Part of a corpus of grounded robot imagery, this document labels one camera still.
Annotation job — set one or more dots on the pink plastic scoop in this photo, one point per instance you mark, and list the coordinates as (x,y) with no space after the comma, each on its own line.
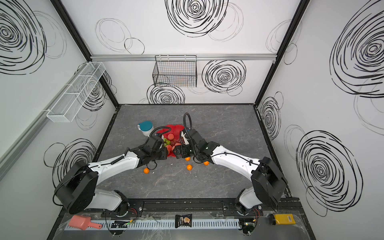
(82,223)

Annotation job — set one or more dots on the white slotted cable duct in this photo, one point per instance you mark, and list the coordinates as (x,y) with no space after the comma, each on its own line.
(197,224)

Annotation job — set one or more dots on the red flower-shaped fruit bowl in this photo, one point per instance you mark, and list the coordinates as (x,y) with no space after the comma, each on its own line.
(174,129)

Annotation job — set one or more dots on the white mug with teal lid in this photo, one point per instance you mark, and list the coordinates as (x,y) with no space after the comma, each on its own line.
(146,128)

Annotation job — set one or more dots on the yellow black-capped container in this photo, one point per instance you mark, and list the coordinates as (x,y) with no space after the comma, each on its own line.
(281,219)

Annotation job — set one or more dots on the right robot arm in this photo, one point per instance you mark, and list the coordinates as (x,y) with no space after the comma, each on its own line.
(268,181)

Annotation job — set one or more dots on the black snack packet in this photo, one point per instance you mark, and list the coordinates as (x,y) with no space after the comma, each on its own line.
(183,221)

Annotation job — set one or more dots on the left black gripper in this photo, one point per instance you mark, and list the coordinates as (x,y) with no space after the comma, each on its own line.
(162,149)

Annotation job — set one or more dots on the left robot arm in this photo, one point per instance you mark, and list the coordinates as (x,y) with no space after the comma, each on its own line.
(78,190)

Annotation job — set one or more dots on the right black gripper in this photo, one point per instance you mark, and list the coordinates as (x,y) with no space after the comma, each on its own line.
(181,149)

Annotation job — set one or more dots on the black wire basket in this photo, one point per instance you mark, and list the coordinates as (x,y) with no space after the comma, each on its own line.
(175,70)

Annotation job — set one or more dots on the white mesh wall shelf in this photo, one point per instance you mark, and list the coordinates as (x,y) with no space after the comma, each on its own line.
(83,92)

